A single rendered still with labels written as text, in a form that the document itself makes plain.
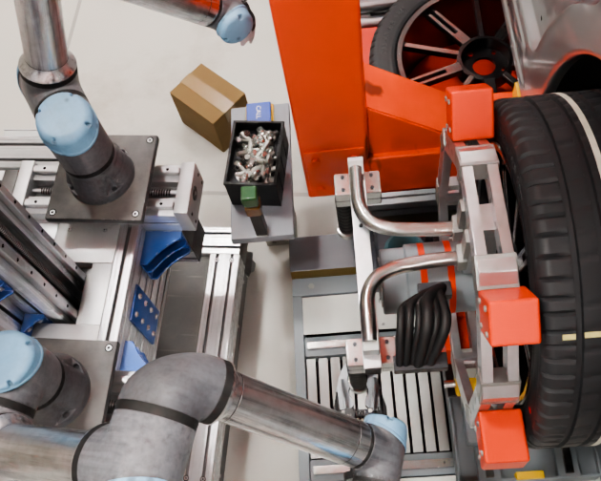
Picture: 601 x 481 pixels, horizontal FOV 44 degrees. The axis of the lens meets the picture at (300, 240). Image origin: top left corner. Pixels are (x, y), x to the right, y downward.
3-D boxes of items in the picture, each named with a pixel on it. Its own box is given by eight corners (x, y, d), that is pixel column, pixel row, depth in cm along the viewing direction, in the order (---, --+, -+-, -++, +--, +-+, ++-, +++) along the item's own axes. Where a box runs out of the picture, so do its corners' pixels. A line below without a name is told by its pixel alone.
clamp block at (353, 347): (399, 371, 133) (399, 362, 128) (347, 374, 134) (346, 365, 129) (396, 344, 135) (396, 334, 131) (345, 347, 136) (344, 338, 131)
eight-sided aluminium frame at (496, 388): (493, 444, 157) (538, 369, 108) (462, 446, 157) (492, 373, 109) (459, 215, 181) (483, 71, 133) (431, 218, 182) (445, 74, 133)
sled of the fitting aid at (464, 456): (594, 480, 198) (603, 474, 189) (456, 488, 201) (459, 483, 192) (558, 303, 220) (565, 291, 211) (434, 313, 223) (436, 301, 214)
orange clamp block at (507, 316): (528, 327, 119) (543, 344, 110) (478, 331, 119) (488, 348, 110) (526, 284, 117) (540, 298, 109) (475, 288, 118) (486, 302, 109)
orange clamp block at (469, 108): (495, 138, 133) (493, 87, 130) (450, 142, 133) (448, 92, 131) (487, 131, 139) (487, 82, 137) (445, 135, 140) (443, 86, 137)
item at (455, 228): (463, 241, 134) (467, 214, 125) (355, 250, 136) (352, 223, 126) (449, 158, 142) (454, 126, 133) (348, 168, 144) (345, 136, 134)
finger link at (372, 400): (382, 356, 136) (379, 407, 132) (383, 365, 142) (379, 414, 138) (364, 355, 137) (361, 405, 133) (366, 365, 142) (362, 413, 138)
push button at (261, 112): (272, 125, 214) (270, 120, 212) (247, 128, 214) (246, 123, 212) (271, 105, 217) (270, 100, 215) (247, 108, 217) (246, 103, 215)
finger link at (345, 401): (345, 356, 137) (356, 406, 133) (346, 365, 142) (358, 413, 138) (328, 360, 137) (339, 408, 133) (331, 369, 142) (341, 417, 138)
